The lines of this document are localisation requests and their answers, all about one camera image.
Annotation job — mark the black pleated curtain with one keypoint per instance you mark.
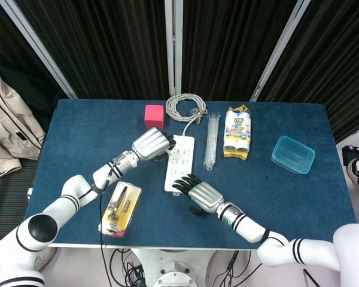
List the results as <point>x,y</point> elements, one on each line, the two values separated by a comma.
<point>113,45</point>

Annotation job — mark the white power strip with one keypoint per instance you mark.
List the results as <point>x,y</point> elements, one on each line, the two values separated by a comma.
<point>182,161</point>

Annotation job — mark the pink cube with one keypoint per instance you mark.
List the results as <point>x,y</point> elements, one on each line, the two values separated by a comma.
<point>154,116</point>

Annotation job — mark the blue table cloth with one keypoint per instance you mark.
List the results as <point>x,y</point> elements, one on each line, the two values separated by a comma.
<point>287,203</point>

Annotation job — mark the silver black razor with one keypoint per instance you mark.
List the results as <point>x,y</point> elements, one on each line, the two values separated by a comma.
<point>118,203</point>

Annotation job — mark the clear blue plastic container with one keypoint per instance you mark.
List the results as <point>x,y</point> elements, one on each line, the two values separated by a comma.
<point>293,155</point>

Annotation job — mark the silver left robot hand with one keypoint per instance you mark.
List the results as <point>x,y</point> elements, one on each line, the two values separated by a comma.
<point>151,145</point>

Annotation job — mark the yellow rubber band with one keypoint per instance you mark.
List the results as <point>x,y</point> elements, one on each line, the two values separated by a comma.
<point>211,138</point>

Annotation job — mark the white upright frame post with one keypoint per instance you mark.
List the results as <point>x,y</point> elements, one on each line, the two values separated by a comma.
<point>174,45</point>

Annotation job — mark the bundle of clear straws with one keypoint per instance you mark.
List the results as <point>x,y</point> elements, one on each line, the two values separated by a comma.
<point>211,149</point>

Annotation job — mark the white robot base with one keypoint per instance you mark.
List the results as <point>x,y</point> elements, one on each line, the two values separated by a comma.
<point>173,269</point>

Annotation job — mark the silver blade cartridge case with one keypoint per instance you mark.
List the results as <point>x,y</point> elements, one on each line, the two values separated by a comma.
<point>127,207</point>

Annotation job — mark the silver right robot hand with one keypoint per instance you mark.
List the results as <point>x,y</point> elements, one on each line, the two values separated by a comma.
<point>205,195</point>

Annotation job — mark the white slanted frame post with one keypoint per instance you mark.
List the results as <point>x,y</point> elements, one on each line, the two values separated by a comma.
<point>278,51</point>
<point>39,48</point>

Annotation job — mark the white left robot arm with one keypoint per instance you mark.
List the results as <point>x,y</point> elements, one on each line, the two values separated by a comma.
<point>71,194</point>

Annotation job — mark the beige jacket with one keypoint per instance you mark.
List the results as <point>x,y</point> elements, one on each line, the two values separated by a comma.
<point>9,119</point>

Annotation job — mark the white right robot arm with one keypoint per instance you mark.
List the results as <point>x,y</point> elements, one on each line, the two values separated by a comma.
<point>251,230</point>

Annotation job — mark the yellow razor blister pack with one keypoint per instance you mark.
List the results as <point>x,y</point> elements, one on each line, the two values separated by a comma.
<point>119,230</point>

